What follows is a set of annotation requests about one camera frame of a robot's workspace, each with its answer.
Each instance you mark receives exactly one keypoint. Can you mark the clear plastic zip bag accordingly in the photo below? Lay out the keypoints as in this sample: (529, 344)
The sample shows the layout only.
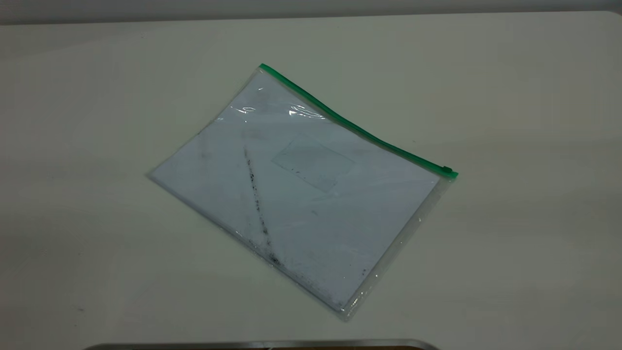
(301, 194)

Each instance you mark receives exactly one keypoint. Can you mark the silver metal rim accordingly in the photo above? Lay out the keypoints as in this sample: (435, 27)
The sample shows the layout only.
(262, 345)

